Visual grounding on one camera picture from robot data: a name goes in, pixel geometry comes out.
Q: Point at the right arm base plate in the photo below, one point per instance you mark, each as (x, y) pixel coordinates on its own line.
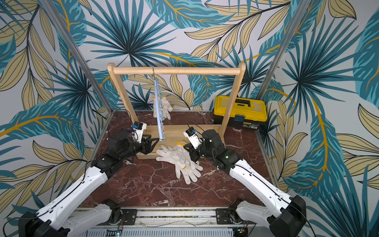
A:
(225, 216)

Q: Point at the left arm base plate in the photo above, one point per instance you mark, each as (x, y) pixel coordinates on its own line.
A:
(122, 217)

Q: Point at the wooden hanging rack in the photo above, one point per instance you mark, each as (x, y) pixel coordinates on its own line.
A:
(173, 132)

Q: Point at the light blue clip hanger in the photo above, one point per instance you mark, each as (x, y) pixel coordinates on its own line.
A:
(158, 108)

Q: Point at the yellow black toolbox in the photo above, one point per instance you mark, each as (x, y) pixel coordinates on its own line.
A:
(247, 113)

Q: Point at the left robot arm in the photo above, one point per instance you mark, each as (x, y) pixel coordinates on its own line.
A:
(55, 220)

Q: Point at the white glove bottom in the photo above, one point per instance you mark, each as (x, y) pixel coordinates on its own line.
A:
(188, 173)

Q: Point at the white glove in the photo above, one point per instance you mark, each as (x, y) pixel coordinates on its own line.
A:
(166, 109)
(188, 173)
(177, 156)

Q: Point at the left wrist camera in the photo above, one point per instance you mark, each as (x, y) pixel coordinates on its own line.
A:
(138, 130)

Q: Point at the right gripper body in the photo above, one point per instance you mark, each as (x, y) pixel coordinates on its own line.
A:
(195, 151)

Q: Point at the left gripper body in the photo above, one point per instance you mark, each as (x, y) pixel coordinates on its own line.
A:
(140, 147)

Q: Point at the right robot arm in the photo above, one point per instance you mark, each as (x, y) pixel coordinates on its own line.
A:
(283, 214)

